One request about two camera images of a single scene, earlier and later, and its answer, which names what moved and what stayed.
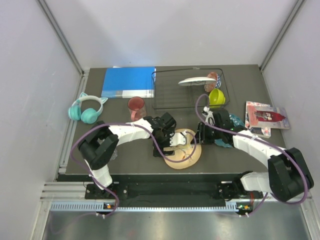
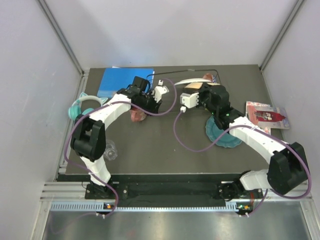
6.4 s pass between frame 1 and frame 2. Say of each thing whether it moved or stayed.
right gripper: moved
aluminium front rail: stayed
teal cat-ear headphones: stayed
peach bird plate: moved
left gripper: moved
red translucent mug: stayed
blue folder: stayed
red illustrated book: stayed
